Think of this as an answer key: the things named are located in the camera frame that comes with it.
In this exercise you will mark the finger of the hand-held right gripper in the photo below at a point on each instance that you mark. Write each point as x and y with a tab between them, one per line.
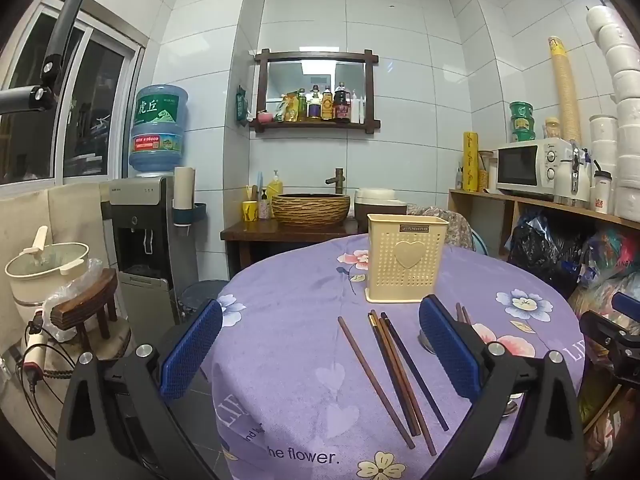
605	330
627	304

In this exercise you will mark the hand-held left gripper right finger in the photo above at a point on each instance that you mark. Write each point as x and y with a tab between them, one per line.
450	350

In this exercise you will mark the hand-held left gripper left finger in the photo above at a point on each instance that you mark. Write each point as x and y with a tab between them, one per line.
192	350

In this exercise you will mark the dark blue chopstick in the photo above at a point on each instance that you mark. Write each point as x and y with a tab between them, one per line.
415	371

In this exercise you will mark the light brown wooden chopstick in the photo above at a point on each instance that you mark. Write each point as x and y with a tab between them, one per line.
404	382

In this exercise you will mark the reddish brown wooden chopstick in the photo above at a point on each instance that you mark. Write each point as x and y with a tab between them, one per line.
376	382

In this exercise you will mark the cream perforated cutlery basket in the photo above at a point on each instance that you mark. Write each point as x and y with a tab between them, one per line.
405	280

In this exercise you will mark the colourful plastic bags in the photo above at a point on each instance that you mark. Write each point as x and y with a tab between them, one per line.
610	265

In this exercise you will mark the dark grey round bin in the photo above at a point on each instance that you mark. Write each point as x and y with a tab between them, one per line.
200	292

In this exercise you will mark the black plastic bag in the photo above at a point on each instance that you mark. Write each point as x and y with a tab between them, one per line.
540	250

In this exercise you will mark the purple floral tablecloth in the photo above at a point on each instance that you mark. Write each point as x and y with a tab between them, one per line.
300	335

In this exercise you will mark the white bottle with black lid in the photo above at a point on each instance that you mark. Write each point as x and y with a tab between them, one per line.
602	192

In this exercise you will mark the small dark wooden stool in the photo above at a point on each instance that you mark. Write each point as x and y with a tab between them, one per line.
85	305

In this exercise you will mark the grey water dispenser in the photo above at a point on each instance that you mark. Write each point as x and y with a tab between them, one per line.
145	240

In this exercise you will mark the patterned cloth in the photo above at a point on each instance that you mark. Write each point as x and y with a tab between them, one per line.
457	227

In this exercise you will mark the dark wooden washstand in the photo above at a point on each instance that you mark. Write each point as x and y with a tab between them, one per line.
250	235

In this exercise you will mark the clear plastic bag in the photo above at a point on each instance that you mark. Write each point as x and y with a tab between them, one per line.
80	280

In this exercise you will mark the dark teal cup holder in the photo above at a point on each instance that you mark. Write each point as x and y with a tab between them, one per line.
192	214

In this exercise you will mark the white electric kettle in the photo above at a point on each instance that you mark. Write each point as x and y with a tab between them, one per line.
570	180

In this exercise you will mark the yellow cup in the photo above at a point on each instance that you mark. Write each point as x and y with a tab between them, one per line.
250	212

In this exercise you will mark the white power strip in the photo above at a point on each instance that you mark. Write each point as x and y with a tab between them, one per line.
35	350

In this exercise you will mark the small patterned pump bottle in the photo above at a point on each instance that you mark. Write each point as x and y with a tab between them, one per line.
264	207

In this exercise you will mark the white rice cooker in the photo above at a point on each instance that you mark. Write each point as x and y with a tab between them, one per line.
377	202

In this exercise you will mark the white pot with glass lid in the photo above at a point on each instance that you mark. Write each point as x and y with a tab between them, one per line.
45	270

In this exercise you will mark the white microwave oven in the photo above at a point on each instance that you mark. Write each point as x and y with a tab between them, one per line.
520	167

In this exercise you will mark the yellow soap bottle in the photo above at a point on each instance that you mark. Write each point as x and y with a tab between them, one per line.
274	190

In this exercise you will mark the blue toothbrush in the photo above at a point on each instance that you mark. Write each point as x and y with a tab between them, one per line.
260	182

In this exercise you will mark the brown ribbed wash basin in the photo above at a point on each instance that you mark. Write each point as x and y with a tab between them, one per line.
310	210

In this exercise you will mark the beige cloth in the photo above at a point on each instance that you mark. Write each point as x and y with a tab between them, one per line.
60	215

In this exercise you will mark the jar with yellow lid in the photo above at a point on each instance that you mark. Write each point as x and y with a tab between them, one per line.
552	129

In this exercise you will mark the yellow wrapped roll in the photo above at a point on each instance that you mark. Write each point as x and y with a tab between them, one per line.
470	160

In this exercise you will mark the stack of white paper cups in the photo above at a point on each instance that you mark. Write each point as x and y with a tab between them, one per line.
627	110

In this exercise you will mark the green instant noodle bowl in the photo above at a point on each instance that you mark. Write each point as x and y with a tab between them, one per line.
522	124
521	110
523	136

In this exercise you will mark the brass faucet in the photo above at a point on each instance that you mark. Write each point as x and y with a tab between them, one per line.
337	180

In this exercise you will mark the blue water jug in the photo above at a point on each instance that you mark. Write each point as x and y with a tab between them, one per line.
157	130

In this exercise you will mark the tall stack of yellow cups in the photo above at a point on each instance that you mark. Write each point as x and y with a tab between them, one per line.
565	90

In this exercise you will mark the pink round object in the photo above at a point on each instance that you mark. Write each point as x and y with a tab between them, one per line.
264	116

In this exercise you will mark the green hanging packet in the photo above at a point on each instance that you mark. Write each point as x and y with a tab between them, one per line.
242	105

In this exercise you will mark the yellow packet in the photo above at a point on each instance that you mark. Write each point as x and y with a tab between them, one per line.
289	110

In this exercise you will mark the sliding window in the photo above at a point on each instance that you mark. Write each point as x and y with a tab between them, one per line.
95	110

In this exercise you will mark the white plastic bottle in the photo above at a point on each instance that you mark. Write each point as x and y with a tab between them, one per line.
356	107

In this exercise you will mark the dark sauce bottle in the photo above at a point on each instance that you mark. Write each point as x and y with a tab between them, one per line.
341	105

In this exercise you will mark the green glass bottle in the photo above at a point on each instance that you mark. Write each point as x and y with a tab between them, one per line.
302	105

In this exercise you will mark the purple label bottle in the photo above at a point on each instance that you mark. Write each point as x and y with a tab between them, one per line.
315	105

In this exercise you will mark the amber bottle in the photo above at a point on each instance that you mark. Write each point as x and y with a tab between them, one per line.
327	105

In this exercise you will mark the wooden framed mirror shelf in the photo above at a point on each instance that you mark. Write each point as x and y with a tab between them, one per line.
315	62

